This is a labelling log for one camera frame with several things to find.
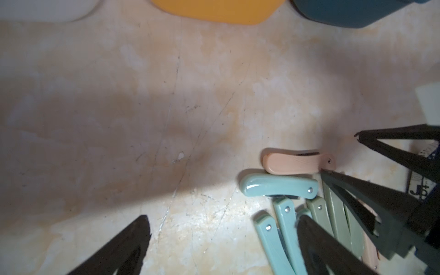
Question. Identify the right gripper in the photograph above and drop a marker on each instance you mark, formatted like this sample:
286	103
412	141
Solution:
426	233

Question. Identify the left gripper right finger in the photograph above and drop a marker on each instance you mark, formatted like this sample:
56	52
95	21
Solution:
322	253

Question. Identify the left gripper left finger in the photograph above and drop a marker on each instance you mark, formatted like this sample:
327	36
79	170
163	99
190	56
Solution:
122	255

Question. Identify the mint knife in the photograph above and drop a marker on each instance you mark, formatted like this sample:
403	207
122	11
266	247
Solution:
257	184
303	210
267	230
287	221

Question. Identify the pink knife top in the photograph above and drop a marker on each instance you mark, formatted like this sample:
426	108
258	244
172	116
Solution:
289	164

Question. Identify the dark teal storage box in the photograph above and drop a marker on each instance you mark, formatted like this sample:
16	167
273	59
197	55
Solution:
354	14

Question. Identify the yellow storage box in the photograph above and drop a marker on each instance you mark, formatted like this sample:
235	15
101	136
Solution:
244	12

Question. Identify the white storage box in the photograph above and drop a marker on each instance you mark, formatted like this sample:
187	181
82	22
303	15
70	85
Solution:
46	10

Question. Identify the printed pencil case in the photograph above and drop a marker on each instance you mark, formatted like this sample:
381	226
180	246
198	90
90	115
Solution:
419	186

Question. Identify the sage knife middle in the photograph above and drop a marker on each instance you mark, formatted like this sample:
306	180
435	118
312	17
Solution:
337	217

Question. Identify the sage knife left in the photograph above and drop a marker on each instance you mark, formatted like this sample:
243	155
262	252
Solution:
319	212

